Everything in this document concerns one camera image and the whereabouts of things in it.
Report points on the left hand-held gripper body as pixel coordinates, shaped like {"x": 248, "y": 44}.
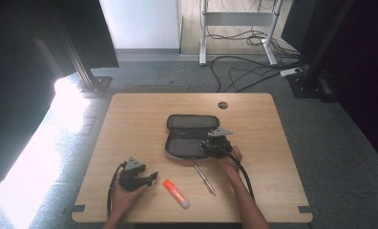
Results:
{"x": 131, "y": 179}

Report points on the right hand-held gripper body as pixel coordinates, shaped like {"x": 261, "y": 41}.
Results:
{"x": 219, "y": 144}

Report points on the grey fabric pencil case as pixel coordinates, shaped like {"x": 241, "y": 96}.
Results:
{"x": 187, "y": 140}

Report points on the silver metal pen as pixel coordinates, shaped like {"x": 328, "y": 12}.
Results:
{"x": 204, "y": 179}

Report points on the orange highlighter pen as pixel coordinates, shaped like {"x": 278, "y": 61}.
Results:
{"x": 176, "y": 194}

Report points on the person's left hand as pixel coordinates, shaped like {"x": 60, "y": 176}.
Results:
{"x": 123, "y": 200}

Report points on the person's right hand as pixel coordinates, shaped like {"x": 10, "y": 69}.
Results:
{"x": 235, "y": 160}

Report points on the white power strip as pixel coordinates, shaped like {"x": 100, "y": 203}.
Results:
{"x": 290, "y": 72}

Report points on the black metal stand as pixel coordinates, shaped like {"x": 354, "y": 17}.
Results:
{"x": 308, "y": 86}
{"x": 91, "y": 84}

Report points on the dark curtain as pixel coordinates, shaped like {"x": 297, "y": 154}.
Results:
{"x": 368, "y": 79}
{"x": 18, "y": 63}

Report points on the white desk frame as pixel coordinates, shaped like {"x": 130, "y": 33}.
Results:
{"x": 238, "y": 18}

